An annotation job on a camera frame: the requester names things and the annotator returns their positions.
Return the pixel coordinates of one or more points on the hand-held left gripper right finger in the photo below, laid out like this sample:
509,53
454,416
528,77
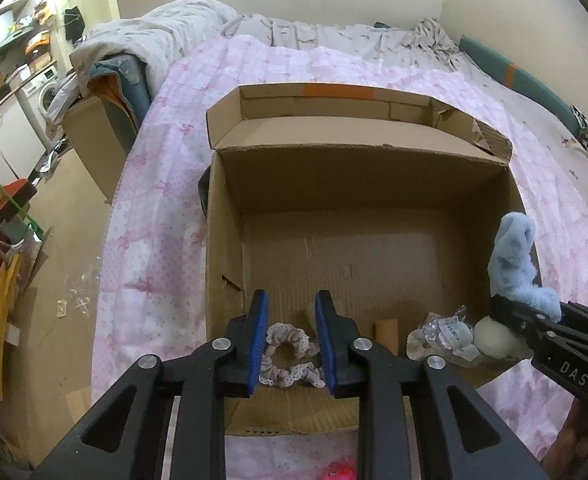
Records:
326,345

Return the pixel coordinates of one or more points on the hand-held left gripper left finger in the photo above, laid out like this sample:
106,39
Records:
256,345

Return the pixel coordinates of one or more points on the cream soft pad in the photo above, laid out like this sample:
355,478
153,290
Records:
494,337

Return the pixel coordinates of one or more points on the grey lace scrunchie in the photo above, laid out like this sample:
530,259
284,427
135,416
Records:
294,340

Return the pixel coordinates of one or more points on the blue fluffy scrunchie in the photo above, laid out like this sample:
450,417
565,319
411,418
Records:
514,260

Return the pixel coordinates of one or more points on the clear plastic packet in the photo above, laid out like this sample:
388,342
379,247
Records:
449,332

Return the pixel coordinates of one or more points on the beige lace scrunchie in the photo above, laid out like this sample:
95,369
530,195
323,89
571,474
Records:
416,342

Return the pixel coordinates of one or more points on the brown cardboard box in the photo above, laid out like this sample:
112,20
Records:
349,210

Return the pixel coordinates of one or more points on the person's right forearm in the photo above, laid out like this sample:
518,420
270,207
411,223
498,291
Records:
576,430

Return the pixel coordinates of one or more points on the pink rubber toy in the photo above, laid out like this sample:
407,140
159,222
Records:
339,473

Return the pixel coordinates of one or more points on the crumpled clear wrapper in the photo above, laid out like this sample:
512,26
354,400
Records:
76,295

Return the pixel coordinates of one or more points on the black white patterned item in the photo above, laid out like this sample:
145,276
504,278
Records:
580,125

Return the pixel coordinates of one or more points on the pink bow print blanket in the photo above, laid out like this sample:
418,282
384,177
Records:
174,160

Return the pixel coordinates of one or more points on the teal headboard cushion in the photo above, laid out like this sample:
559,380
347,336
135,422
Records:
489,60

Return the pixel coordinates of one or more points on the large plain cardboard box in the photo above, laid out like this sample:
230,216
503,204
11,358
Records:
94,140

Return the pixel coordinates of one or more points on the red plastic item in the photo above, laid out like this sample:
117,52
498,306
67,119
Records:
16,192

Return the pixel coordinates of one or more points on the teal orange folded cloth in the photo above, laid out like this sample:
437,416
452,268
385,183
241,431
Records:
124,90

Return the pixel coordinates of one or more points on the white kitchen counter cabinet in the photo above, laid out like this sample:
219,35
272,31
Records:
9,135

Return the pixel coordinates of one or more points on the white washing machine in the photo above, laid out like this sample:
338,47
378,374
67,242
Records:
46,92

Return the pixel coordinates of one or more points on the black hanging garment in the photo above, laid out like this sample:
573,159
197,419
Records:
74,22

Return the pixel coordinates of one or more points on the orange shelf item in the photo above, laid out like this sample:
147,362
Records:
39,42

